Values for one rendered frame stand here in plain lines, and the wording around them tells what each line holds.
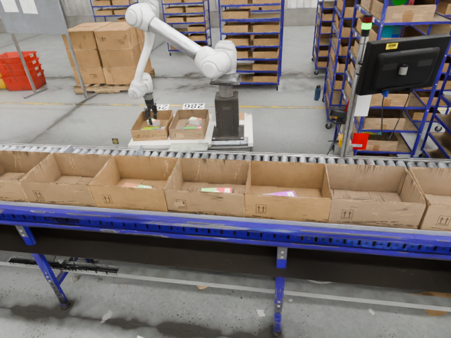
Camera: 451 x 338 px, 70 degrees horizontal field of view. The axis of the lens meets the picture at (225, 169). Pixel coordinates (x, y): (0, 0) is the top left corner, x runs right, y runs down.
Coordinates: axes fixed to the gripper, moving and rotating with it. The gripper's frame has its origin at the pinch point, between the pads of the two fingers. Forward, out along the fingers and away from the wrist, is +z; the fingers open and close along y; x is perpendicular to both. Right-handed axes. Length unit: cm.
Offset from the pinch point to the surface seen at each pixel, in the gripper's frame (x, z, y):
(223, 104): 70, -23, -7
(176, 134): 35.4, -0.1, 12.8
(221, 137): 66, 4, -5
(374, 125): 170, 2, -72
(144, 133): 13.4, -2.2, 24.9
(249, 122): 74, 5, -40
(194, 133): 49.1, -1.0, 6.0
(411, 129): 197, 6, -85
